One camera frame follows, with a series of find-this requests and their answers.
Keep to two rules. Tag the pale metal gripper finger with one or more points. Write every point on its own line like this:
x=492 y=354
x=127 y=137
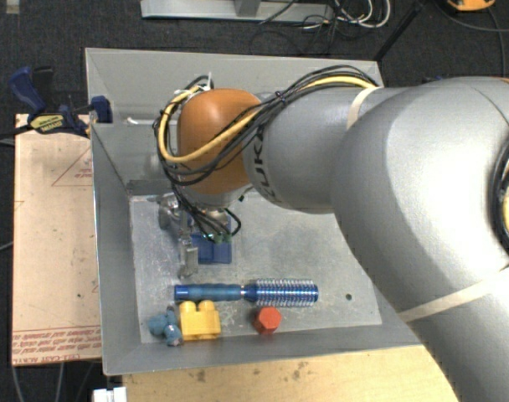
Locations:
x=189 y=262

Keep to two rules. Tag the blue flat block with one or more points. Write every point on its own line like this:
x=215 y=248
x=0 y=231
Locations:
x=217 y=254

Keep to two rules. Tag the blue toy screw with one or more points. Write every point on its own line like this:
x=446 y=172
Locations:
x=221 y=292

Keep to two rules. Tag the yellow toy brick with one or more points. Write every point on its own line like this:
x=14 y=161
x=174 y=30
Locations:
x=198 y=323

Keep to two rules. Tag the blue-grey toy figure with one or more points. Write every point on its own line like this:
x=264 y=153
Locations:
x=162 y=325

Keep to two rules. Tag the grey metal bin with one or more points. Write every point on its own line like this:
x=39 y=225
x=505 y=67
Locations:
x=279 y=258

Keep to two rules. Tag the red hexagonal toy nut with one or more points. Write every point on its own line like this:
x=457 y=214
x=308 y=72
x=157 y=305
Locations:
x=268 y=320

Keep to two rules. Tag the brown cardboard board red print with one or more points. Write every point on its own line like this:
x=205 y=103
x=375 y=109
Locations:
x=53 y=245

